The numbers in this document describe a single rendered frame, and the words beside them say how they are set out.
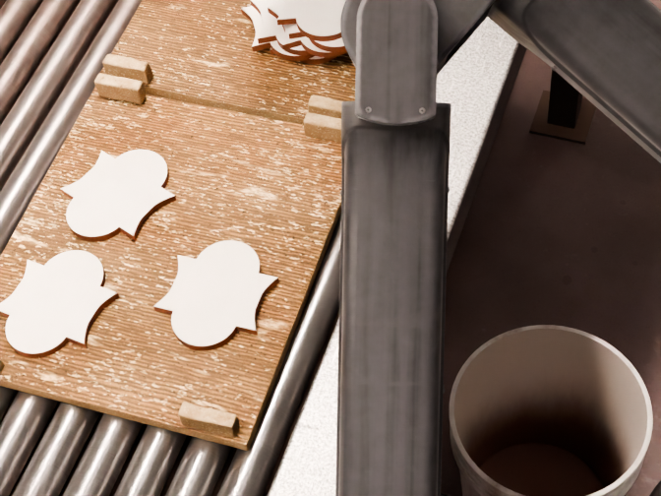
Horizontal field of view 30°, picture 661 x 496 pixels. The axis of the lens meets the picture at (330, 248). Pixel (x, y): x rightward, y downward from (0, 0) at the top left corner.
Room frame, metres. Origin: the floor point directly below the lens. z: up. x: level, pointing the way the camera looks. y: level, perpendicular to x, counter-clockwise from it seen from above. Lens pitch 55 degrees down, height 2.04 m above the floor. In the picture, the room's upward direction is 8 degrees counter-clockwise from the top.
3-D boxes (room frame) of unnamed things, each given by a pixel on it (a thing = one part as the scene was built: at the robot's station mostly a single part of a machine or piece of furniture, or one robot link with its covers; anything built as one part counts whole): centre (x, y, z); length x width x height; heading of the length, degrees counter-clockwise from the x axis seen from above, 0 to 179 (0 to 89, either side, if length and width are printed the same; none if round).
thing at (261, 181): (0.82, 0.18, 0.93); 0.41 x 0.35 x 0.02; 155
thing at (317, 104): (0.96, -0.03, 0.95); 0.06 x 0.02 x 0.03; 64
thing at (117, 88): (1.05, 0.22, 0.95); 0.06 x 0.02 x 0.03; 65
